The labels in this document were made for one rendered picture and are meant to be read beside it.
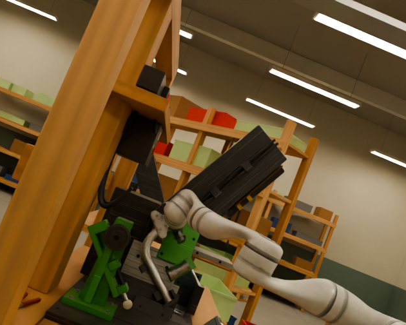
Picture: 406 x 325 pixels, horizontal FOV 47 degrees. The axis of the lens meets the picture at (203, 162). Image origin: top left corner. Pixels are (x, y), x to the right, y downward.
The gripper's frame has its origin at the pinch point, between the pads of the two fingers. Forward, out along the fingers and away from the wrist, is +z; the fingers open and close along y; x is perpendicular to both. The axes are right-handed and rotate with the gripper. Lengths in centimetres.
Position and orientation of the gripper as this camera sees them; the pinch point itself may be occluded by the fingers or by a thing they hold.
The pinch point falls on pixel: (171, 225)
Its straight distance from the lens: 163.9
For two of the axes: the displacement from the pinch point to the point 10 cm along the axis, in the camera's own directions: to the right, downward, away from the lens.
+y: -4.0, -8.9, 2.2
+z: -1.5, 3.0, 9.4
